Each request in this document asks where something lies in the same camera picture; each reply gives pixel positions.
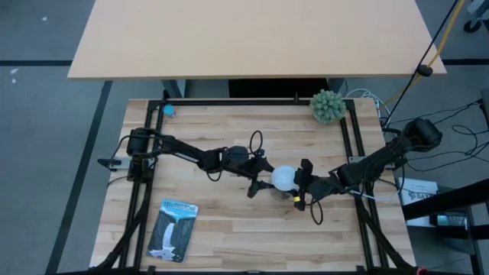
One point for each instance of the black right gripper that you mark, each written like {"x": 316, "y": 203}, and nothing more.
{"x": 322, "y": 187}

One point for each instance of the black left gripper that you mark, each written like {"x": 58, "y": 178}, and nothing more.
{"x": 242, "y": 162}

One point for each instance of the white flood lightbulb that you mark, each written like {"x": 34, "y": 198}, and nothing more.
{"x": 284, "y": 177}

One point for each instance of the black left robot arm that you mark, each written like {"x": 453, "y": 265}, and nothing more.
{"x": 183, "y": 152}

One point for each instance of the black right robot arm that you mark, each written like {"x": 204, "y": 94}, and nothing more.
{"x": 382, "y": 156}

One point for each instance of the round green artificial plant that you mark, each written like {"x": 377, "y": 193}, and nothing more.
{"x": 328, "y": 107}

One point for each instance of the thin black rod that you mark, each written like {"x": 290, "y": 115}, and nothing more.
{"x": 296, "y": 98}

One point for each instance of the Yellowstone waterfall booklet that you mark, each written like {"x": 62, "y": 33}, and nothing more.
{"x": 172, "y": 233}

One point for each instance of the white printed box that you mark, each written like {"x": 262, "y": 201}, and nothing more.
{"x": 418, "y": 189}

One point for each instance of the large beige desk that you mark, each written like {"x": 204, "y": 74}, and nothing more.
{"x": 248, "y": 38}

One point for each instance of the black metal cart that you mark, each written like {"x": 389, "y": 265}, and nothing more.
{"x": 443, "y": 202}

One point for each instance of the office chair base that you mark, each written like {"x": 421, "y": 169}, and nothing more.
{"x": 473, "y": 26}

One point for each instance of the black aluminium table frame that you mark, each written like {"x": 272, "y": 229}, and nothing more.
{"x": 248, "y": 102}

